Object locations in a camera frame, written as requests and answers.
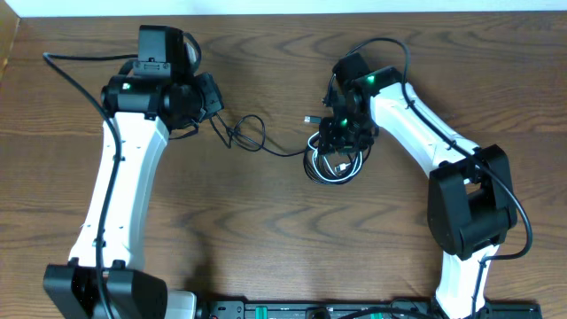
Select white USB cable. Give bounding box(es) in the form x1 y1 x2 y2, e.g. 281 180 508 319
307 131 372 183

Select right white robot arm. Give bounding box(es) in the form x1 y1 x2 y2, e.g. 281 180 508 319
308 61 519 318

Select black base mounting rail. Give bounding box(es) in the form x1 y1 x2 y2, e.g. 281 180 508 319
193 298 543 319

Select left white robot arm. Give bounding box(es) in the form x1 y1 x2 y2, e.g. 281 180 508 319
43 73 223 318

